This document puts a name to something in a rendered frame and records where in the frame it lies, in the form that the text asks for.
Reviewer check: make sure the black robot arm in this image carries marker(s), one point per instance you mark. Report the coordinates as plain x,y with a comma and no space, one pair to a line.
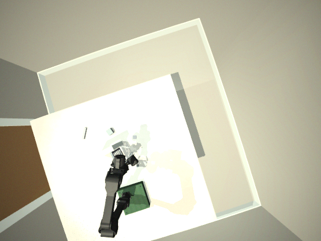
109,223

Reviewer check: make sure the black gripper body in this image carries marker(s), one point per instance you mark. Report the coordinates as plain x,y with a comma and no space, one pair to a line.
132,161

